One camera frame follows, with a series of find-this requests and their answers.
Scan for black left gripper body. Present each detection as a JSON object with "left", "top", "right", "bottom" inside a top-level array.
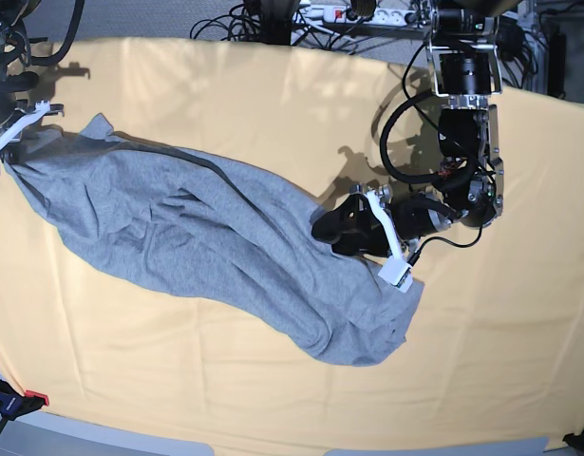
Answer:
[{"left": 348, "top": 184, "right": 440, "bottom": 260}]

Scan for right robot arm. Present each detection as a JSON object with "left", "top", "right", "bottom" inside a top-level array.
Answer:
[{"left": 0, "top": 1, "right": 85, "bottom": 130}]

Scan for blue red clamp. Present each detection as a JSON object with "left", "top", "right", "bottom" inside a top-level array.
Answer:
[{"left": 0, "top": 380, "right": 49, "bottom": 421}]

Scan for white power strip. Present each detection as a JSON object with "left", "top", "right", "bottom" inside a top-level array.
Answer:
[{"left": 294, "top": 2, "right": 423, "bottom": 35}]

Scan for yellow table cloth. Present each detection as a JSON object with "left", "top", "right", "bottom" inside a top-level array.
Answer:
[{"left": 0, "top": 38, "right": 584, "bottom": 455}]

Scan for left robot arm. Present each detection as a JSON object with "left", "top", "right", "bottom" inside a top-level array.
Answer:
[{"left": 311, "top": 1, "right": 517, "bottom": 263}]

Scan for grey t-shirt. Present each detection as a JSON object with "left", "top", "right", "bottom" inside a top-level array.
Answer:
[{"left": 4, "top": 116, "right": 424, "bottom": 367}]

